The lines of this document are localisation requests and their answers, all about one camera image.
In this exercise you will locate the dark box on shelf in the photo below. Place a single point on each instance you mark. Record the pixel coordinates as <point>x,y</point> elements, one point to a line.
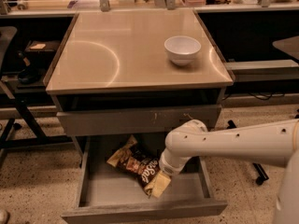
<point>42,46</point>

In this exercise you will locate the long background workbench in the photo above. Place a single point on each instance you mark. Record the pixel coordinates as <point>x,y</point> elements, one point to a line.
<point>149,3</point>

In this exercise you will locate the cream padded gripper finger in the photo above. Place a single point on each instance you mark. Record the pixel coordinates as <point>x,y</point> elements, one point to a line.
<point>160,184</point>

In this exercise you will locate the black chair frame left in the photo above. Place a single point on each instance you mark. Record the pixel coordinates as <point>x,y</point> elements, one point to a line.
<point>7,33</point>

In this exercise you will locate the open grey middle drawer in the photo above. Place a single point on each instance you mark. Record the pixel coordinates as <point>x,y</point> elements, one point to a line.
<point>107,195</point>

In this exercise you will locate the grey drawer cabinet with counter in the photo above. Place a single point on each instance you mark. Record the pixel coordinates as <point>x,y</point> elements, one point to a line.
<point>117,60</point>

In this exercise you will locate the brown chip bag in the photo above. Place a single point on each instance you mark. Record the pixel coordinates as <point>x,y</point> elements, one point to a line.
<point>132,159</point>

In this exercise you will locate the white ceramic bowl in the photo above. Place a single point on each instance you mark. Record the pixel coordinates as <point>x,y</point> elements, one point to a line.
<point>181,50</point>

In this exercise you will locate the grey top drawer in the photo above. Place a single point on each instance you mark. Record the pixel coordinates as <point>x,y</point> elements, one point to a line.
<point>135,120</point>

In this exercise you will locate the black wheeled stand base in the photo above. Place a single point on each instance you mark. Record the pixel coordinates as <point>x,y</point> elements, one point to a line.
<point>262,175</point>

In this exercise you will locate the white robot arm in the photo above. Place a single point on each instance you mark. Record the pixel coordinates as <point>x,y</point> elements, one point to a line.
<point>275,144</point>

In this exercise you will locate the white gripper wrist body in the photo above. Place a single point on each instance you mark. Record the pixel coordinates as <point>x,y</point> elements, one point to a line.
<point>165,167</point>

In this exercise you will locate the white shoe tip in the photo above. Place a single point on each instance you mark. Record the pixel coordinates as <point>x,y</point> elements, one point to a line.
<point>4,215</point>

